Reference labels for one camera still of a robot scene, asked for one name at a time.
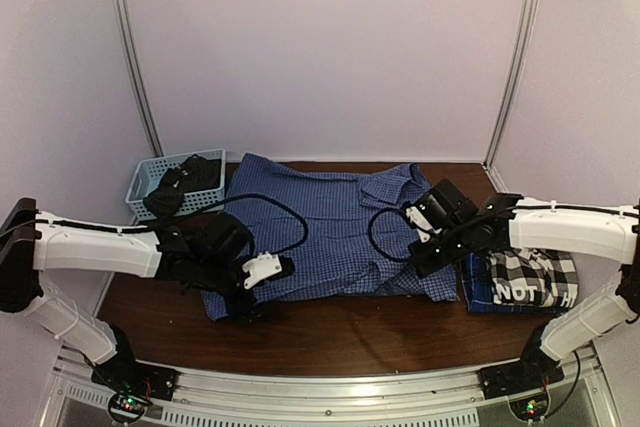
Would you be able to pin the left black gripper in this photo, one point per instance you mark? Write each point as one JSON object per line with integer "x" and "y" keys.
{"x": 234, "y": 307}

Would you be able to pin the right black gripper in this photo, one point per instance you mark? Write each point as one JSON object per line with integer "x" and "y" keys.
{"x": 424, "y": 264}

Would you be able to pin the blue small-check shirt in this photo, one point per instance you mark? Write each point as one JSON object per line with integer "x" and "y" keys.
{"x": 338, "y": 228}

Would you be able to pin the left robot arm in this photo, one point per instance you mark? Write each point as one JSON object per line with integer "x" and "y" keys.
{"x": 33, "y": 241}

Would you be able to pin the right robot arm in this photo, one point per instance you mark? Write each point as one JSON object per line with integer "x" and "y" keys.
{"x": 450, "y": 226}

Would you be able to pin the blue plaid folded shirt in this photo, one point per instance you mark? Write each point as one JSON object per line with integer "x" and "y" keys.
{"x": 477, "y": 285}

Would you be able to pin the black white plaid shirt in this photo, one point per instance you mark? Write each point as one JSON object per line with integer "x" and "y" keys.
{"x": 534, "y": 278}

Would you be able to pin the black garment in basket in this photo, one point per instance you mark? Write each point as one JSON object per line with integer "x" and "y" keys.
{"x": 194, "y": 175}

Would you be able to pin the light blue plastic basket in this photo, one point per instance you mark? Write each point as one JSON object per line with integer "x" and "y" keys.
{"x": 148, "y": 174}

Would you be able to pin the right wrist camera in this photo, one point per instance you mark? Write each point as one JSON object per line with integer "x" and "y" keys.
{"x": 418, "y": 222}

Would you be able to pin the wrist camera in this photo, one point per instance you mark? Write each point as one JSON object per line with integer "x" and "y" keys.
{"x": 266, "y": 267}
{"x": 418, "y": 222}

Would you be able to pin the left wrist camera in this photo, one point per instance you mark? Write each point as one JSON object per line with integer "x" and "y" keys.
{"x": 266, "y": 267}

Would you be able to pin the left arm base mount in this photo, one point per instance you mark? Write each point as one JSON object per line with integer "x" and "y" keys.
{"x": 134, "y": 384}

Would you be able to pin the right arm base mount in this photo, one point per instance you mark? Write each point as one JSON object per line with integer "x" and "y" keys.
{"x": 525, "y": 381}

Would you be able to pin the front aluminium rail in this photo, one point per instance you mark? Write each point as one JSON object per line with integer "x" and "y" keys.
{"x": 449, "y": 397}

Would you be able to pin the right aluminium frame post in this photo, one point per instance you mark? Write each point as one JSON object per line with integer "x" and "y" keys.
{"x": 527, "y": 17}

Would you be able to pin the aluminium frame post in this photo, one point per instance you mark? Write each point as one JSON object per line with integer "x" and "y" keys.
{"x": 527, "y": 17}
{"x": 136, "y": 79}

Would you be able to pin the left aluminium frame post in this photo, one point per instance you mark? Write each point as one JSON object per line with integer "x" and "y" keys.
{"x": 136, "y": 79}

